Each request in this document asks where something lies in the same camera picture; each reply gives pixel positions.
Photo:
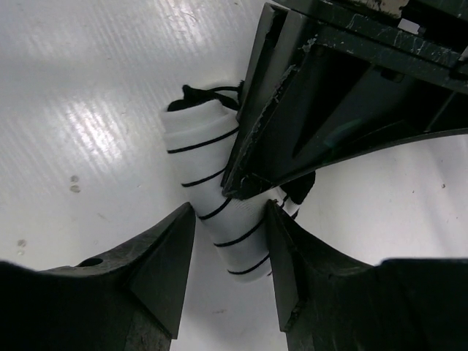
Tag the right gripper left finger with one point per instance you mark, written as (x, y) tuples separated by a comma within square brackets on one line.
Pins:
[(130, 297)]

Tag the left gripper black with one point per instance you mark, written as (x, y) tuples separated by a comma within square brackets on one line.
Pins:
[(352, 86)]

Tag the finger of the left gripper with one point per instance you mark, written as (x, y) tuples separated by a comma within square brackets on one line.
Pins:
[(267, 66)]

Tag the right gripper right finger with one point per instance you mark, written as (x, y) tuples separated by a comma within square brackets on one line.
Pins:
[(326, 300)]

